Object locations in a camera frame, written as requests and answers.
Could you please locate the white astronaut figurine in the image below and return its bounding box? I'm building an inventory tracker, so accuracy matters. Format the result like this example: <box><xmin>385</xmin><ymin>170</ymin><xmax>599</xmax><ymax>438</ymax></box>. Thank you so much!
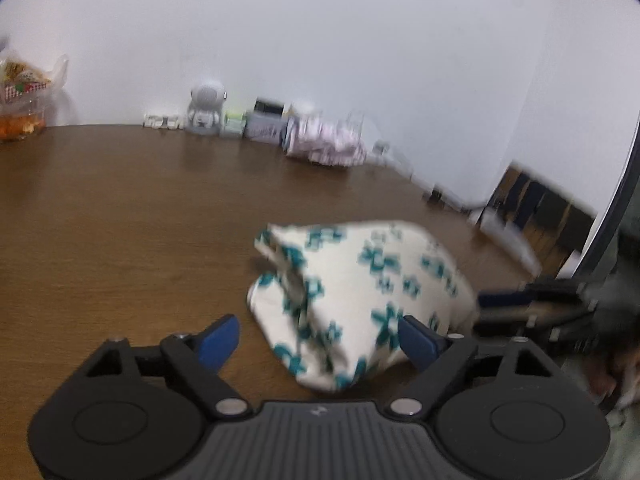
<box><xmin>185</xmin><ymin>80</ymin><xmax>229</xmax><ymax>136</ymax></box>

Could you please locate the dark door frame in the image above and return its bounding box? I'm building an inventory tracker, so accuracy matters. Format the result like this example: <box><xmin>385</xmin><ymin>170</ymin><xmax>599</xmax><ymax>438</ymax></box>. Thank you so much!
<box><xmin>574</xmin><ymin>122</ymin><xmax>640</xmax><ymax>281</ymax></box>

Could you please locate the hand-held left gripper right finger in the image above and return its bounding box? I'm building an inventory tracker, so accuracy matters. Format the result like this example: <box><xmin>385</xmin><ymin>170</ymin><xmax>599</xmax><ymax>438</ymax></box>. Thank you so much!
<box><xmin>388</xmin><ymin>315</ymin><xmax>567</xmax><ymax>417</ymax></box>

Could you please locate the clear snack bag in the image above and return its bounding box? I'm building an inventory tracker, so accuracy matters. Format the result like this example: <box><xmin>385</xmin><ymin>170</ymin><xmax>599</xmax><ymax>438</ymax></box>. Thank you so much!
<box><xmin>0</xmin><ymin>35</ymin><xmax>70</xmax><ymax>144</ymax></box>

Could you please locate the floral white teal garment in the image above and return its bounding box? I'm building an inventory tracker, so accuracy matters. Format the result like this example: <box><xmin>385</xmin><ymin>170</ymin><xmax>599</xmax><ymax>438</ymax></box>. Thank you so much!
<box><xmin>246</xmin><ymin>220</ymin><xmax>479</xmax><ymax>394</ymax></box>

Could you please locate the pink patterned bag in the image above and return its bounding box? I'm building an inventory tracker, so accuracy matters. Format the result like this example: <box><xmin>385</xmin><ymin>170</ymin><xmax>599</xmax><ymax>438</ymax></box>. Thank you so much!
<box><xmin>282</xmin><ymin>102</ymin><xmax>369</xmax><ymax>167</ymax></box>

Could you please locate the white cable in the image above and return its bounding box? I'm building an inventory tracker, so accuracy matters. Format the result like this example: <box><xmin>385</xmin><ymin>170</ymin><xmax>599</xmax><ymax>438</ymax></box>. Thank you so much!
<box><xmin>369</xmin><ymin>139</ymin><xmax>483</xmax><ymax>213</ymax></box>

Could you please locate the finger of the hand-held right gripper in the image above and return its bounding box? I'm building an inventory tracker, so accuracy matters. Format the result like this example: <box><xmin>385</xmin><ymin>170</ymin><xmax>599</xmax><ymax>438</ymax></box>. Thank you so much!
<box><xmin>477</xmin><ymin>279</ymin><xmax>597</xmax><ymax>309</ymax></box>
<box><xmin>472</xmin><ymin>304</ymin><xmax>602</xmax><ymax>344</ymax></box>

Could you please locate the light green box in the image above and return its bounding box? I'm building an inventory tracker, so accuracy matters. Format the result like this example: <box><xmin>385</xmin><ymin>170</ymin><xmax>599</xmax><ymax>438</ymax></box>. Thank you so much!
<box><xmin>221</xmin><ymin>109</ymin><xmax>247</xmax><ymax>139</ymax></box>

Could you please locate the dark wooden shelf unit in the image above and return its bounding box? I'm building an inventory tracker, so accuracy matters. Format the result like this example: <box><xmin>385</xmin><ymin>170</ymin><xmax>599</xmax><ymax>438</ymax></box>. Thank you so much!
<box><xmin>479</xmin><ymin>160</ymin><xmax>599</xmax><ymax>282</ymax></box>

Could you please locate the grey box with dark top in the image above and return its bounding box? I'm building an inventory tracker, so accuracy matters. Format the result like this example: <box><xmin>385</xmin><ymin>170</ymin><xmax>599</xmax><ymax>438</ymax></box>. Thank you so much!
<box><xmin>243</xmin><ymin>97</ymin><xmax>287</xmax><ymax>144</ymax></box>

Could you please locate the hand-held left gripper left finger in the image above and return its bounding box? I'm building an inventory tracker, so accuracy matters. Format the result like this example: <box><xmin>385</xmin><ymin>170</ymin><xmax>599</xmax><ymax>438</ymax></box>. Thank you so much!
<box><xmin>85</xmin><ymin>314</ymin><xmax>252</xmax><ymax>417</ymax></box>

